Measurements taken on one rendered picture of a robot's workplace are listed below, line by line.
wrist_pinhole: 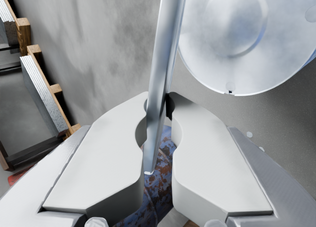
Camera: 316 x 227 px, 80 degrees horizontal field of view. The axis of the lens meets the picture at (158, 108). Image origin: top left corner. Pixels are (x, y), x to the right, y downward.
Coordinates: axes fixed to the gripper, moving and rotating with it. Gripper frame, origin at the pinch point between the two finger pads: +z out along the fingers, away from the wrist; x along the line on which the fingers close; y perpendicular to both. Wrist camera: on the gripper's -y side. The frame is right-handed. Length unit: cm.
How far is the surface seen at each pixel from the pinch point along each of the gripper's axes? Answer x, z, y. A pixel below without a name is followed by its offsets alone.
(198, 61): 8.7, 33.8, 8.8
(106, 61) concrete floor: -37, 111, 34
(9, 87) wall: -239, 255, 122
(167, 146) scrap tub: 3, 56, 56
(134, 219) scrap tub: -9, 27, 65
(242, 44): 15.3, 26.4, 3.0
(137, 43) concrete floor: -12, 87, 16
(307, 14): 21.6, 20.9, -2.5
